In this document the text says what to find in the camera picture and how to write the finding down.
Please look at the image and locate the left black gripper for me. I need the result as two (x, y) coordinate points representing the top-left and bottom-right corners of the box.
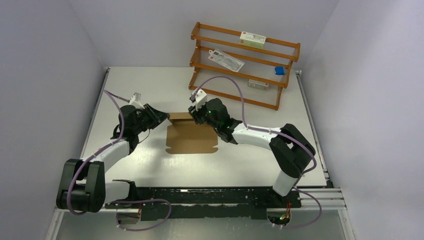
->
(132, 103), (169, 134)

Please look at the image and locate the brown cardboard box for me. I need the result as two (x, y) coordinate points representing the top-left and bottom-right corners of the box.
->
(166, 112), (218, 155)

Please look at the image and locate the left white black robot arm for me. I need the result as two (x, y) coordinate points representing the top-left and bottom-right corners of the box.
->
(56, 104), (170, 215)

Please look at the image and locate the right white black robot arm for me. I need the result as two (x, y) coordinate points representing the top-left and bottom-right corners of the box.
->
(188, 98), (316, 207)

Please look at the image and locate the green white box bottom shelf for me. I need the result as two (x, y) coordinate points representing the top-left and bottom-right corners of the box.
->
(248, 79), (269, 91)

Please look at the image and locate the green white box shelf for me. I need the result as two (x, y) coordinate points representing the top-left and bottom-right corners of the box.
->
(248, 79), (269, 91)
(239, 31), (267, 49)

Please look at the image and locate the green white box top shelf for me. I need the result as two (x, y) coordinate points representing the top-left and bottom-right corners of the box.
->
(239, 31), (267, 49)

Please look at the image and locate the orange wooden shelf rack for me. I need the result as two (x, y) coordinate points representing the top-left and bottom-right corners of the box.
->
(188, 22), (301, 110)

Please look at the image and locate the clear plastic packet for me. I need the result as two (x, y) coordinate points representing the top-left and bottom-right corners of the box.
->
(208, 49), (245, 73)

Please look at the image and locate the small blue object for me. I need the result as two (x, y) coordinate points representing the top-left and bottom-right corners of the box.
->
(274, 66), (286, 76)

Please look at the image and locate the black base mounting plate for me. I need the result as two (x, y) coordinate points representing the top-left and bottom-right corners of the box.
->
(104, 186), (302, 221)

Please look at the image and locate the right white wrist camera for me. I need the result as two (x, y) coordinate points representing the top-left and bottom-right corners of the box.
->
(189, 87), (207, 111)

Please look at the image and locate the aluminium frame rail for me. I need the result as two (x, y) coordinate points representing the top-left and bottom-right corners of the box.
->
(45, 188), (355, 240)

